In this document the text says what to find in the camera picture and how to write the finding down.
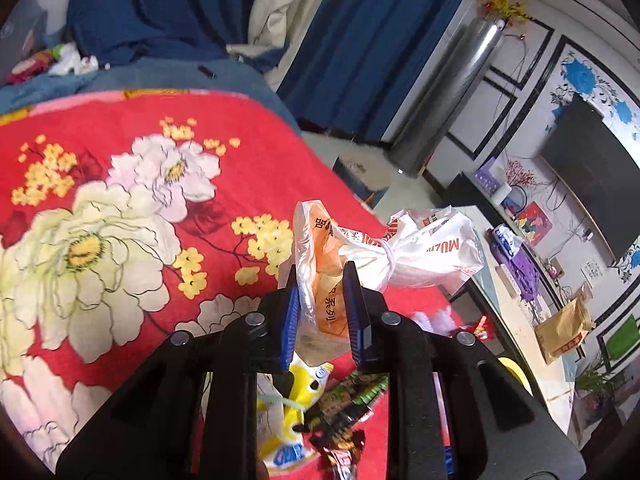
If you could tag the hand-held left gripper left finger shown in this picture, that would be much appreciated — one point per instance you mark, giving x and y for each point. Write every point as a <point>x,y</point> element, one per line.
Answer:
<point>289,325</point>

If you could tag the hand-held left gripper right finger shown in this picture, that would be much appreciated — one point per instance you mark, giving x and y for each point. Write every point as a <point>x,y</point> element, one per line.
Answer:
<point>355,315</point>

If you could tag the yellow snack wrapper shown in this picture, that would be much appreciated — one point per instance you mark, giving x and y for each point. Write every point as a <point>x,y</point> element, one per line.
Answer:
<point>295,385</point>

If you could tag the green snack wrapper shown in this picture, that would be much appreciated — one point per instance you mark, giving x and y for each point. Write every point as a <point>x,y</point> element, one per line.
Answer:
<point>350,395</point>

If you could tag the white foam net bundle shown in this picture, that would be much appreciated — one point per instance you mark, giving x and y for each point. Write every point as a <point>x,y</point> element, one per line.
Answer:
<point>435,321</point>

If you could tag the white plastic bag orange print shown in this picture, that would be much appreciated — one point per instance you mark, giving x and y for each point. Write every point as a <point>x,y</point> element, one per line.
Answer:
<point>430,245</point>

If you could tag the dark red snack wrapper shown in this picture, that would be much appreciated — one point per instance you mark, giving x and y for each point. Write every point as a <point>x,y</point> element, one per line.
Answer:
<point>345,460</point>

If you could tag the beige power strip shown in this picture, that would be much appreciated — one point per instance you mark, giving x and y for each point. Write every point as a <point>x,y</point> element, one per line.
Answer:
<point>507,280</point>

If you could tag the marble-top coffee table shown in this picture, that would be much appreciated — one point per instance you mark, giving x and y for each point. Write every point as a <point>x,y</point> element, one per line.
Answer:
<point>520,320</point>

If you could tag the white tissue pack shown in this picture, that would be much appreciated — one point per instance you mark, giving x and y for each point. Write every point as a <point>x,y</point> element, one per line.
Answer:
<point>507,240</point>

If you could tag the colourful painting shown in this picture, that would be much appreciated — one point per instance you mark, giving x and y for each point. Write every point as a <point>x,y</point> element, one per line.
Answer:
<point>534,224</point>

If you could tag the brown paper bag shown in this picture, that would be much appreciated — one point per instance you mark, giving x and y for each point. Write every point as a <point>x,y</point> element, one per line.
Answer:
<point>562,332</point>

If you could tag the red dried flowers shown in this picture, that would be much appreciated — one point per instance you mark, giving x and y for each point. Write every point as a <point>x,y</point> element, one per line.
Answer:
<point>520,172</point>

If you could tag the silver cylindrical air conditioner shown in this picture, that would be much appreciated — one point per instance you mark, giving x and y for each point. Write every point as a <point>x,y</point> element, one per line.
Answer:
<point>445,100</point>

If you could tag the green potted plant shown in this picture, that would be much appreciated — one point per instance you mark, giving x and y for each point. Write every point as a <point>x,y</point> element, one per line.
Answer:
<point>595,380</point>

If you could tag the blue curtain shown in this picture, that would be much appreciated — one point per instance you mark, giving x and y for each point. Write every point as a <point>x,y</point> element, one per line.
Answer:
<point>150,5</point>
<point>380,50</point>

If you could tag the black remote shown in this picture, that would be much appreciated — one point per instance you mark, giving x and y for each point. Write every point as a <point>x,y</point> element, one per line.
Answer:
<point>206,71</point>

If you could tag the red floral blanket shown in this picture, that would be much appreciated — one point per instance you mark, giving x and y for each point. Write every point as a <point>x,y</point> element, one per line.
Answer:
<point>100,120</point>

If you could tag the blue bed sheet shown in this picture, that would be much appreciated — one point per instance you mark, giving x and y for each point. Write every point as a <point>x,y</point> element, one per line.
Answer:
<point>150,75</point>

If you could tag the beige curtain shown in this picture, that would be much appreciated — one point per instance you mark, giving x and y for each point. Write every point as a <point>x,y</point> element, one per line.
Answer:
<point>290,10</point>

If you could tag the yellow artificial flowers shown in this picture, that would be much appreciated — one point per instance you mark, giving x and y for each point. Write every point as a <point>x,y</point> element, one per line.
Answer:
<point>502,5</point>

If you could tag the green stuffed toy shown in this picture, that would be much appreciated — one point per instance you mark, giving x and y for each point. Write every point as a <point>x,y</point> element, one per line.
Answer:
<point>57,51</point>

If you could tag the red stuffed toy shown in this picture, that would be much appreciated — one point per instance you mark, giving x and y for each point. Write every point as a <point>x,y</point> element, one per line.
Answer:
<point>27,70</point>

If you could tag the grey cushion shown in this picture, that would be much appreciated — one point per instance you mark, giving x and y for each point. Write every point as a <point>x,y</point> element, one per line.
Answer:
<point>22,40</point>

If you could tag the round frame ornament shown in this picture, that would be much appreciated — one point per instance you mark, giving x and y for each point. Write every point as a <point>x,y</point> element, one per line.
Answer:
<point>517,202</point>

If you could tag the white wall note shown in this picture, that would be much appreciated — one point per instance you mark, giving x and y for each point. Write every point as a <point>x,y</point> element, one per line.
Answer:
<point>594,269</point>

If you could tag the black wall television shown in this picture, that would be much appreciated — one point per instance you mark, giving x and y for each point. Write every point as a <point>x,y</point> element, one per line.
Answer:
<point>600,175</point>

